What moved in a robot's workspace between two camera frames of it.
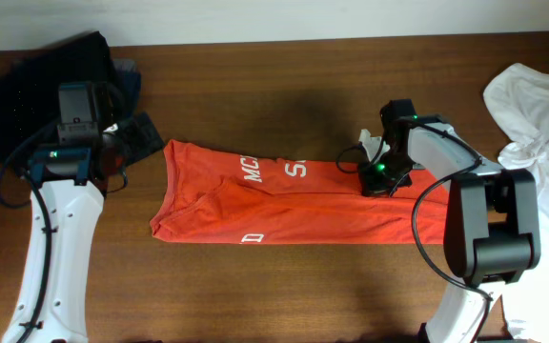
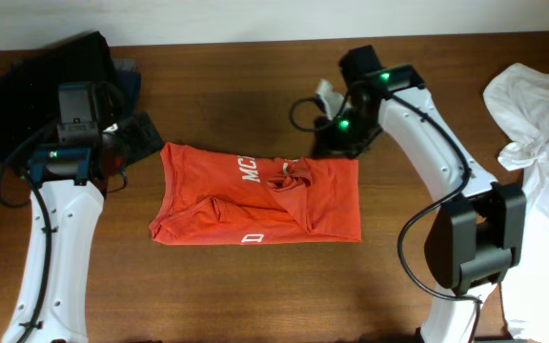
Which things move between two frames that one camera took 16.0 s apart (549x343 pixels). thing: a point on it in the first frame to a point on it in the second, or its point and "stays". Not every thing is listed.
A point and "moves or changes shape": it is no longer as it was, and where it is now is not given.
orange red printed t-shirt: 258,199 moves or changes shape
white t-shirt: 541,108 stays
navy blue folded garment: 127,86 stays
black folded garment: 23,98 stays
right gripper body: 379,179 to 334,143
